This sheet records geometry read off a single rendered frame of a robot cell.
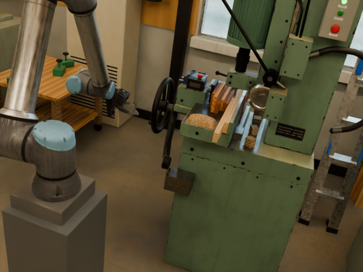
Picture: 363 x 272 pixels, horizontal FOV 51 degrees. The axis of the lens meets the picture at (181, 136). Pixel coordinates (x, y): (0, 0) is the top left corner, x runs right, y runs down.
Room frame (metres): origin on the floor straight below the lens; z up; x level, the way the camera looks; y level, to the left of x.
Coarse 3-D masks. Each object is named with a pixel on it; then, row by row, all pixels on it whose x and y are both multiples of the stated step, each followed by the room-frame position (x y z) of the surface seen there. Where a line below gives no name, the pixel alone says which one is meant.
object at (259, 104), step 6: (258, 84) 1.54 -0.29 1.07; (264, 84) 1.53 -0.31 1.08; (252, 90) 1.53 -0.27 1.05; (258, 90) 1.53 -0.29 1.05; (264, 90) 1.52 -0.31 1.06; (252, 96) 1.53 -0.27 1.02; (258, 96) 1.53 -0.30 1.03; (264, 96) 1.52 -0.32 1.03; (252, 102) 1.53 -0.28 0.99; (258, 102) 1.53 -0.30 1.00; (264, 102) 1.51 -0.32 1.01; (258, 108) 1.52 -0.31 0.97; (264, 108) 1.51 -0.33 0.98
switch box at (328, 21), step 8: (328, 0) 1.47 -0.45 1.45; (336, 0) 1.45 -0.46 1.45; (352, 0) 1.44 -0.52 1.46; (328, 8) 1.45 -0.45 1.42; (336, 8) 1.45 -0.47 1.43; (344, 8) 1.44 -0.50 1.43; (352, 8) 1.44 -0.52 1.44; (328, 16) 1.45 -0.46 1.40; (336, 16) 1.45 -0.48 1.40; (344, 16) 1.44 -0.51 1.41; (352, 16) 1.43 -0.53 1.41; (320, 24) 1.51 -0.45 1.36; (328, 24) 1.45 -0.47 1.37; (344, 24) 1.44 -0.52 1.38; (320, 32) 1.46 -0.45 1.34; (328, 32) 1.45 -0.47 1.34; (344, 32) 1.44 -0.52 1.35; (344, 40) 1.44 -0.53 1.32
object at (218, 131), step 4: (236, 96) 1.71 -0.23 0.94; (228, 104) 1.60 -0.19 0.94; (232, 104) 1.60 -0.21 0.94; (228, 108) 1.55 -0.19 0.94; (224, 112) 1.50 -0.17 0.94; (228, 112) 1.51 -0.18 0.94; (224, 116) 1.46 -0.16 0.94; (220, 120) 1.42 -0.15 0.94; (224, 120) 1.42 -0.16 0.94; (220, 124) 1.38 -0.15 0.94; (216, 128) 1.34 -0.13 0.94; (220, 128) 1.34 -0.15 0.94; (216, 132) 1.31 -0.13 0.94; (220, 132) 1.35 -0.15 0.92; (216, 136) 1.30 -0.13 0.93; (212, 140) 1.30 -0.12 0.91; (216, 140) 1.30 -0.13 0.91
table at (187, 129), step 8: (232, 88) 1.91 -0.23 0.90; (176, 104) 1.66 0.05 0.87; (200, 104) 1.64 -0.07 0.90; (208, 104) 1.65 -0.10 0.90; (184, 112) 1.64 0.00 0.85; (192, 112) 1.54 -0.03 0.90; (200, 112) 1.55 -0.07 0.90; (208, 112) 1.56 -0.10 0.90; (240, 112) 1.66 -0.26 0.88; (184, 120) 1.45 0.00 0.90; (216, 120) 1.49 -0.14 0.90; (184, 128) 1.42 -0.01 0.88; (192, 128) 1.41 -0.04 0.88; (200, 128) 1.41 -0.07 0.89; (208, 128) 1.40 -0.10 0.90; (192, 136) 1.41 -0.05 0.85; (200, 136) 1.41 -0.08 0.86; (208, 136) 1.40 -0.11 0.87; (224, 136) 1.38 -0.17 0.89; (216, 144) 1.39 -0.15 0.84; (224, 144) 1.38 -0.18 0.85
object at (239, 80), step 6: (228, 72) 1.66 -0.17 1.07; (234, 72) 1.66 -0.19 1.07; (240, 72) 1.67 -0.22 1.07; (246, 72) 1.68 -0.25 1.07; (252, 72) 1.70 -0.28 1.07; (228, 78) 1.66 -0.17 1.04; (234, 78) 1.65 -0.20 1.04; (240, 78) 1.65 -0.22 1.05; (246, 78) 1.64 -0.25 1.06; (252, 78) 1.63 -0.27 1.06; (228, 84) 1.66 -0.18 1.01; (234, 84) 1.65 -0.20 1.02; (240, 84) 1.64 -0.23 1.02; (246, 84) 1.64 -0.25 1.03; (252, 84) 1.63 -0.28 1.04; (246, 90) 1.64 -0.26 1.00
